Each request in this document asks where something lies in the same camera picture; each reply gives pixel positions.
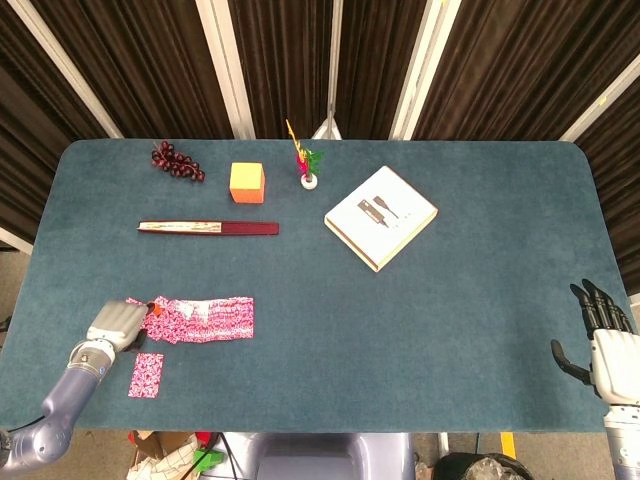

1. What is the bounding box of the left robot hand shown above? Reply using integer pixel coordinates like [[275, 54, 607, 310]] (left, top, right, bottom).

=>
[[85, 299, 152, 354]]

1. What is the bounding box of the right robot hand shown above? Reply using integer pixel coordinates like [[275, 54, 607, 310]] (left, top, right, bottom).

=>
[[550, 278, 640, 407]]

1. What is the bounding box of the small pink patterned pouch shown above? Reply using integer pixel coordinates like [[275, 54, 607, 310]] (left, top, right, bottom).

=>
[[128, 352, 165, 400]]

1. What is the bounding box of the pink patterned cloth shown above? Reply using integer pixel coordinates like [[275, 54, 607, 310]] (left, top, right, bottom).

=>
[[138, 295, 256, 345]]

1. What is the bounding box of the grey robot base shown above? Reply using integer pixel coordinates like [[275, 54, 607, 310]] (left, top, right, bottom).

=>
[[243, 432, 417, 480]]

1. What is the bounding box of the cardboard box with paper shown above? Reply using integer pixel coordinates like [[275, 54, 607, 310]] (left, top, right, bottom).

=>
[[125, 430, 201, 480]]

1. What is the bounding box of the folded dark red fan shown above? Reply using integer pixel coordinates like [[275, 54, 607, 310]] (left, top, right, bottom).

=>
[[137, 220, 281, 237]]

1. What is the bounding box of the green plastic object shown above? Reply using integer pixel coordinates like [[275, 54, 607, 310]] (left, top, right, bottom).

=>
[[192, 448, 226, 476]]

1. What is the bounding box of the dark red grape bunch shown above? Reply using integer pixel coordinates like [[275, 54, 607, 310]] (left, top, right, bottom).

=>
[[151, 141, 206, 184]]

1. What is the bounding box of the black rubbish bag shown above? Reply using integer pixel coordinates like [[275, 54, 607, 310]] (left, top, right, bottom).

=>
[[432, 452, 536, 480]]

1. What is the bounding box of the orange and yellow cube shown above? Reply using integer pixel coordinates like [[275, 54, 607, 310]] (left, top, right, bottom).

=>
[[229, 161, 266, 205]]

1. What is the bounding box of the blue felt table cover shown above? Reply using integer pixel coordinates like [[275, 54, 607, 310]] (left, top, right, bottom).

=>
[[0, 138, 640, 434]]

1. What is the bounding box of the colourful feather shuttlecock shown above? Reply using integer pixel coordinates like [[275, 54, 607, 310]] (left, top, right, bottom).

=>
[[285, 118, 325, 191]]

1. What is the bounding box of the dark brown curtain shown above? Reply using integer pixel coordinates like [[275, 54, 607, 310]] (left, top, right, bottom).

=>
[[0, 0, 640, 281]]

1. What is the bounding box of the white square book box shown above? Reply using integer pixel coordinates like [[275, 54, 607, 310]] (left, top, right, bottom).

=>
[[323, 165, 440, 274]]

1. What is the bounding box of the white metal frame bar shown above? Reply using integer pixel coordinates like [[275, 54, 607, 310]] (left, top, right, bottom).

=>
[[0, 227, 34, 256]]

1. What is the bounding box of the white metal frame post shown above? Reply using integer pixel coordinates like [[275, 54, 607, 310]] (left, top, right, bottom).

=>
[[559, 64, 640, 144], [389, 0, 461, 141], [7, 0, 124, 139], [194, 0, 256, 140]]

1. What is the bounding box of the thin white frame post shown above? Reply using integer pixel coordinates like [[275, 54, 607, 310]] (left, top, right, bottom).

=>
[[312, 0, 346, 141]]

